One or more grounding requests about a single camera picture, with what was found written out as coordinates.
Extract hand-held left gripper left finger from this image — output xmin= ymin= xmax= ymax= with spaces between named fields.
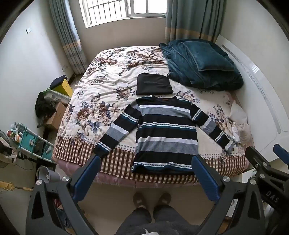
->
xmin=25 ymin=154 xmax=101 ymax=235

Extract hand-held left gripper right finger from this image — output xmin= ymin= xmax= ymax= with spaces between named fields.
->
xmin=191 ymin=155 xmax=266 ymax=235

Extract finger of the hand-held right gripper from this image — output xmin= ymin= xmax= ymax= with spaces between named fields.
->
xmin=245 ymin=146 xmax=279 ymax=175
xmin=273 ymin=144 xmax=289 ymax=160

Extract striped knit sweater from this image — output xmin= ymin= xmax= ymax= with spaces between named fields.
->
xmin=93 ymin=95 xmax=236 ymax=174

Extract person's right brown slipper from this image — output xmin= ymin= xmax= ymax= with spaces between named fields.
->
xmin=156 ymin=192 xmax=171 ymax=206

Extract person's brown slipper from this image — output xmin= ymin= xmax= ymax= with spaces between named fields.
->
xmin=133 ymin=192 xmax=148 ymax=208
xmin=156 ymin=192 xmax=171 ymax=206

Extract white crumpled cloth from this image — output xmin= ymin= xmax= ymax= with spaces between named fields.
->
xmin=229 ymin=101 xmax=252 ymax=145

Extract person's left brown slipper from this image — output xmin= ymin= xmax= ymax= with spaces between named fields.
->
xmin=133 ymin=192 xmax=148 ymax=208

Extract white headboard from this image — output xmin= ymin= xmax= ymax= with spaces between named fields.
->
xmin=214 ymin=34 xmax=289 ymax=154

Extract cardboard box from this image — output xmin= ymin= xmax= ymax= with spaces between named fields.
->
xmin=45 ymin=103 xmax=67 ymax=130

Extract teal storage rack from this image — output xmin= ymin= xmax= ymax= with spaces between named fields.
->
xmin=8 ymin=123 xmax=55 ymax=162

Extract person's grey pants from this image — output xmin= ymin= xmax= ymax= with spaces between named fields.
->
xmin=115 ymin=204 xmax=195 ymax=235

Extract black cloth pile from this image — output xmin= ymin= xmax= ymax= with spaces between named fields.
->
xmin=35 ymin=91 xmax=57 ymax=119

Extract yellow box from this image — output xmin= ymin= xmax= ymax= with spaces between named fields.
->
xmin=53 ymin=78 xmax=74 ymax=97

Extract floral plush blanket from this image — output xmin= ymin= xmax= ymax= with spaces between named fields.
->
xmin=53 ymin=45 xmax=253 ymax=186

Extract dark round cushion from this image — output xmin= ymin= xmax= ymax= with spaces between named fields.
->
xmin=50 ymin=76 xmax=67 ymax=89

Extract black folded garment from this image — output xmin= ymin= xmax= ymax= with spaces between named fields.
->
xmin=136 ymin=73 xmax=174 ymax=95

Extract teal plush quilt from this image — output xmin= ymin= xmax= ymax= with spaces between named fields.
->
xmin=159 ymin=39 xmax=245 ymax=91

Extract teal pillow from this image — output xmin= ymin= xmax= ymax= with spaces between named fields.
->
xmin=181 ymin=41 xmax=236 ymax=72

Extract grey-blue curtain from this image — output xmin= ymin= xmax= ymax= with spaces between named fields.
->
xmin=48 ymin=0 xmax=88 ymax=75
xmin=165 ymin=0 xmax=226 ymax=43

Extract barred window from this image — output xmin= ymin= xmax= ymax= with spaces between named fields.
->
xmin=79 ymin=0 xmax=169 ymax=29

